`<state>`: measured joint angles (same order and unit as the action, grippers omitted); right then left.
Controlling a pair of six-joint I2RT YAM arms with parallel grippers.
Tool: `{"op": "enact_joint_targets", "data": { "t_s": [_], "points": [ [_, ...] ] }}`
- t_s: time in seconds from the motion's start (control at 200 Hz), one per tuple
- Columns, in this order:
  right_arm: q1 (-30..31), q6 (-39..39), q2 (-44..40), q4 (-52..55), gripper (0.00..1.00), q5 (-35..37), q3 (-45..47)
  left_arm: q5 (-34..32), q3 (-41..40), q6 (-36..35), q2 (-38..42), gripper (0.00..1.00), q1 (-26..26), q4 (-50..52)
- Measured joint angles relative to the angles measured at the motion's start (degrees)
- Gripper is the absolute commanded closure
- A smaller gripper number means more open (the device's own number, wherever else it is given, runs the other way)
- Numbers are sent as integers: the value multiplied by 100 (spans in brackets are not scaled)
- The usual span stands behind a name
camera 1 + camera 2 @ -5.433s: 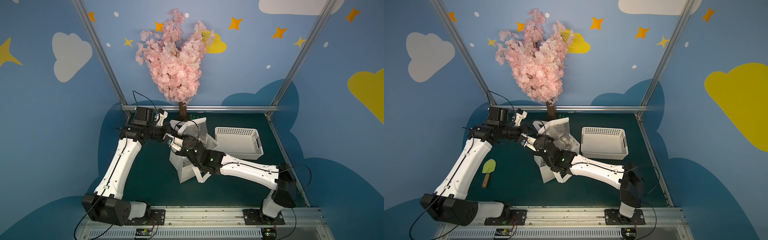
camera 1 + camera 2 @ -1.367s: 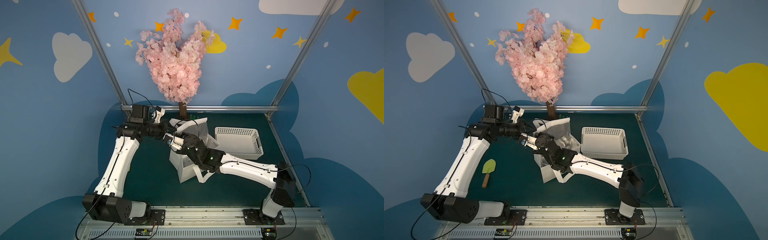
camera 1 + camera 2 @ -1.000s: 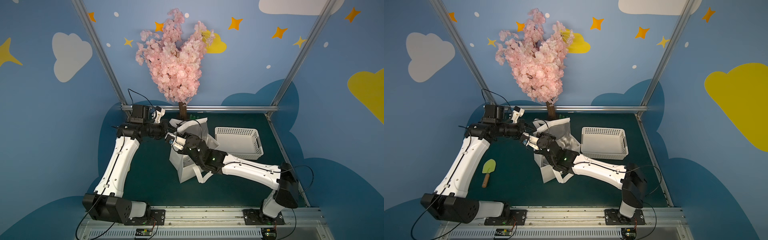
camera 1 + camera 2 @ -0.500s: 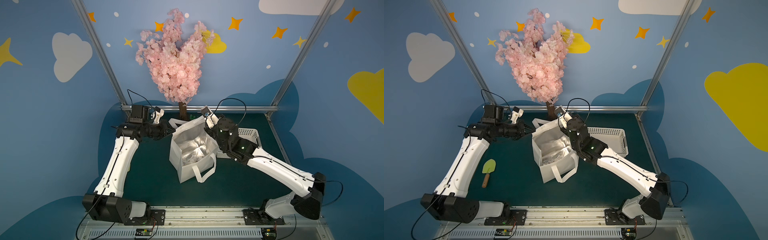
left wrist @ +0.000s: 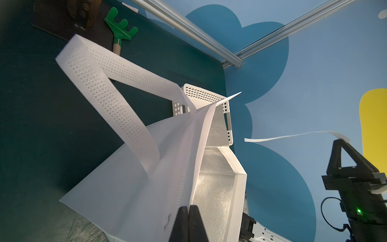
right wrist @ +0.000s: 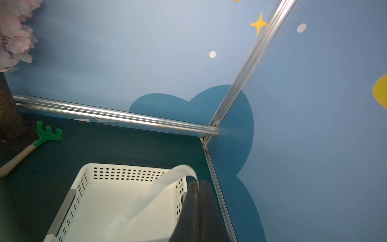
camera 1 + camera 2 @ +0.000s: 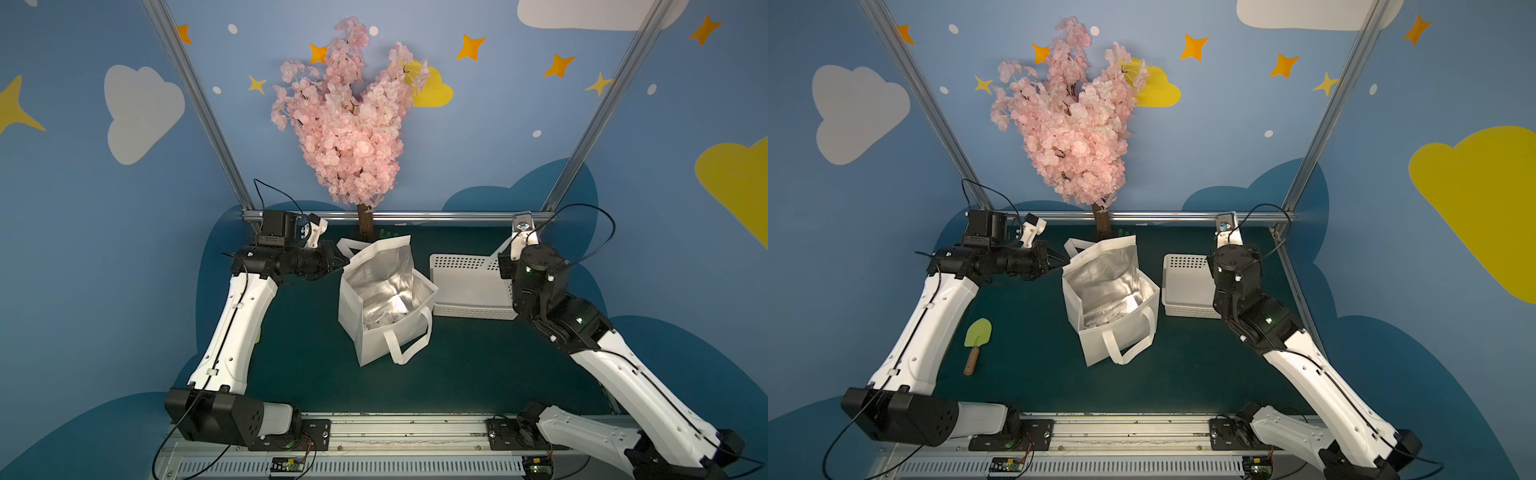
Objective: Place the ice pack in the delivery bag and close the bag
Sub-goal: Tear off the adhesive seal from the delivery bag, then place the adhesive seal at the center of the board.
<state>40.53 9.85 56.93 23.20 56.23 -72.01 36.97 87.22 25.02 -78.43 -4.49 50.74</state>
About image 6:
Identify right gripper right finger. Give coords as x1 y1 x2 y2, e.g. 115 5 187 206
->
199 181 231 242

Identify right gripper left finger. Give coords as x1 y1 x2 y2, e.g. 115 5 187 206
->
169 181 200 242

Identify white insulated delivery bag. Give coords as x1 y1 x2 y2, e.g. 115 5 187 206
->
102 165 197 242

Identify white perforated plastic basket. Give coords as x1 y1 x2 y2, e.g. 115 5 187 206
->
44 163 187 242

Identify pink cherry blossom tree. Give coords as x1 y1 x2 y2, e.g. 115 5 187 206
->
0 0 43 161

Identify aluminium back frame bar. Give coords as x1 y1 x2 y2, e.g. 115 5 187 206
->
12 93 220 136

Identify green toy rake wooden handle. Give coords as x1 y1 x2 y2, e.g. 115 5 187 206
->
1 121 62 177

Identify right aluminium frame post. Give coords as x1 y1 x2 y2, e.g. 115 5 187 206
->
209 0 296 128

